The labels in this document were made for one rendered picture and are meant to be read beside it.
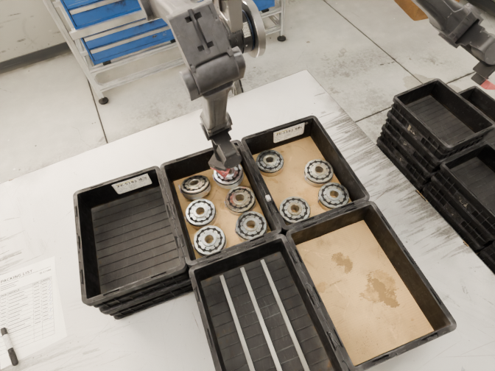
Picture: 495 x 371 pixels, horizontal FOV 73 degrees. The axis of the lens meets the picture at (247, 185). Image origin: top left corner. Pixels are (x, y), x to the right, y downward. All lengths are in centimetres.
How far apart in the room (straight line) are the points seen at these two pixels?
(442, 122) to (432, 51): 143
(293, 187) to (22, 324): 103
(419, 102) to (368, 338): 142
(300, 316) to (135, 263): 54
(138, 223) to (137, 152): 46
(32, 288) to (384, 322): 118
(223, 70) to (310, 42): 274
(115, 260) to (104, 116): 189
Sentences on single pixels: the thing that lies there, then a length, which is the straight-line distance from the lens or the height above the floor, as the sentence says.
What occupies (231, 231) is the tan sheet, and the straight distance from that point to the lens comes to 113.
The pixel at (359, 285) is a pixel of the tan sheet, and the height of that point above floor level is 83.
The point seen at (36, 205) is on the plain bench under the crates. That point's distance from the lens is 164.
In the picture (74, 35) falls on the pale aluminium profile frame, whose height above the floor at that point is 59.
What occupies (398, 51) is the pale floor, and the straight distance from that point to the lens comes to 332.
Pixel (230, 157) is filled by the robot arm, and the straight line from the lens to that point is 95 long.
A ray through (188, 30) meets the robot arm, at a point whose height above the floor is 154.
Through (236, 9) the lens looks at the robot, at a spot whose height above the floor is 125.
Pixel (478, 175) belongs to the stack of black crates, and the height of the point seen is 38.
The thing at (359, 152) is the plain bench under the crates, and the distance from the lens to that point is 150.
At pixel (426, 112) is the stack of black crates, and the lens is 208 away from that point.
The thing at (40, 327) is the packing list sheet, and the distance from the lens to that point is 139.
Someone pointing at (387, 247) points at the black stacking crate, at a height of 86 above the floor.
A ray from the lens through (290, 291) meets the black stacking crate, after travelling 105.
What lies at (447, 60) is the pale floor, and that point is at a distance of 336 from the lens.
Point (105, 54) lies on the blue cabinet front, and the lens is 285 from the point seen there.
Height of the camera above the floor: 184
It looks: 57 degrees down
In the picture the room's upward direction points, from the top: 7 degrees counter-clockwise
